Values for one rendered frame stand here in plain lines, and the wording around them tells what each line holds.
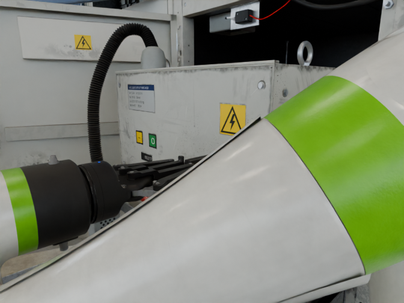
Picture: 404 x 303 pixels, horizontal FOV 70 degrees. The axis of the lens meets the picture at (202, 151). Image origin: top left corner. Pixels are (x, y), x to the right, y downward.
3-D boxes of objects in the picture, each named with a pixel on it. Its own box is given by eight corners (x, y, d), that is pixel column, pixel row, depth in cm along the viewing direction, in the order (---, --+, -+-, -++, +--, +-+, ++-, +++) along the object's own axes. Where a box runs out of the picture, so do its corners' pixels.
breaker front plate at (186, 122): (254, 353, 50) (267, 65, 39) (123, 241, 85) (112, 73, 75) (258, 348, 51) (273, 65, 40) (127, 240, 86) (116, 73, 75)
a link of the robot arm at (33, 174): (29, 169, 27) (11, 153, 34) (44, 279, 30) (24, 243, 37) (93, 159, 31) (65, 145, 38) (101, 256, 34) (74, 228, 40)
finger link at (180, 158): (123, 198, 40) (118, 195, 41) (186, 180, 48) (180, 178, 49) (121, 169, 39) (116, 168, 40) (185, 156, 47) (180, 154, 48)
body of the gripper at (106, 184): (71, 212, 39) (133, 195, 45) (96, 236, 33) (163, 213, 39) (65, 159, 38) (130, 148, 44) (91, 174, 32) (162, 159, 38)
